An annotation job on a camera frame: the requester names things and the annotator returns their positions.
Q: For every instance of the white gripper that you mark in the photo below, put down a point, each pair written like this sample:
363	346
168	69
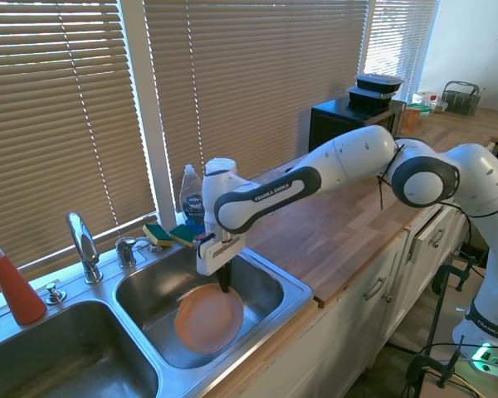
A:
216	253

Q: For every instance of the orange plate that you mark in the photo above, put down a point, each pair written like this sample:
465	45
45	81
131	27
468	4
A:
209	317

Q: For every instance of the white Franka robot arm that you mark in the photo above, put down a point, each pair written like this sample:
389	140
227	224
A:
348	170

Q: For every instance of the stainless double sink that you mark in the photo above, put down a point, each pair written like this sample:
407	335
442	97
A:
149	290

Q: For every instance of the small chrome sink knob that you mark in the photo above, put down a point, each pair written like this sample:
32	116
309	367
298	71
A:
55	294

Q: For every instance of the yellow green sponge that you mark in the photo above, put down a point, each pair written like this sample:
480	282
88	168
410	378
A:
183	234
157	234

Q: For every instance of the clear Dawn soap bottle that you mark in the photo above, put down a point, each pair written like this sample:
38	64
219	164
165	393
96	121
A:
191	199

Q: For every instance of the chrome soap dispenser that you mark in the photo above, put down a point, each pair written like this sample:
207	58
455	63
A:
126	250

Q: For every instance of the chrome faucet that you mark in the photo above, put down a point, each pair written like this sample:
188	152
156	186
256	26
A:
84	246

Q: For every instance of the white kitchen cabinets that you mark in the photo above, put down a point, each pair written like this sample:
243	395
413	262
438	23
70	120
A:
377	290

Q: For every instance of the black microwave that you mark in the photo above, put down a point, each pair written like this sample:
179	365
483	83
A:
336	118

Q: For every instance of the medium beige window blind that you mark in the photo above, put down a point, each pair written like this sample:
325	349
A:
257	83

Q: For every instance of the orange spray bottle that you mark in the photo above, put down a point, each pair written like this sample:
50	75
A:
18	290

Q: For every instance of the wide beige window blind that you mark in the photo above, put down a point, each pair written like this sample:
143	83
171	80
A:
58	124

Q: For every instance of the black clamp on stand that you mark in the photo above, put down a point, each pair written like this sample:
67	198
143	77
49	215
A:
454	273

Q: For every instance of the large black food container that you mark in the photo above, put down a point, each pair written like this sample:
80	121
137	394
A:
369	98

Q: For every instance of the small black food container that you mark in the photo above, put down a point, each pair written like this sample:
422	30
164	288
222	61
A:
378	81

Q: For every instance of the orange tub with green lid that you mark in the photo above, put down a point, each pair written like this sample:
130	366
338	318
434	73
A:
415	116

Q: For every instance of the white plastic container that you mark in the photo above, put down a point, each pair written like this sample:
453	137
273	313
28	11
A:
425	97

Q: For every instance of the small glass jar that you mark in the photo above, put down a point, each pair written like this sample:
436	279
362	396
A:
440	107

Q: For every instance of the narrow sunlit window blind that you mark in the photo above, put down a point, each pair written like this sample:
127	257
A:
398	41

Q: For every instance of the grey cutlery basket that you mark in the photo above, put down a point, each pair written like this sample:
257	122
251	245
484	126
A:
460	97

